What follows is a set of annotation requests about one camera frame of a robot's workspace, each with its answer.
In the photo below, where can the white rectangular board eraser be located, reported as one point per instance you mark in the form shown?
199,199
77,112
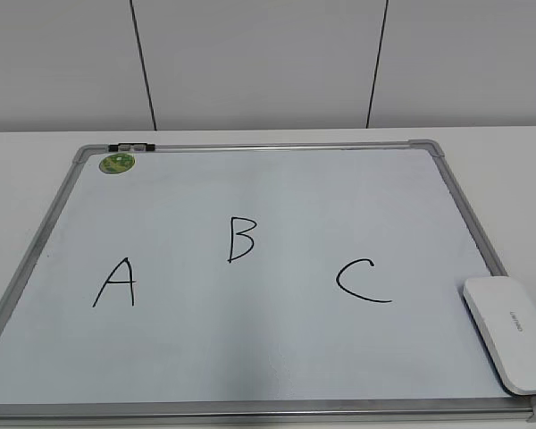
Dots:
506,319

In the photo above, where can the white framed whiteboard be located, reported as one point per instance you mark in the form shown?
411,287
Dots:
252,283

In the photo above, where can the round green magnet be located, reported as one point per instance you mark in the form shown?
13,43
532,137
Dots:
117,163

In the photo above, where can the black silver board clip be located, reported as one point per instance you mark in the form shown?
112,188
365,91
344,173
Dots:
132,147

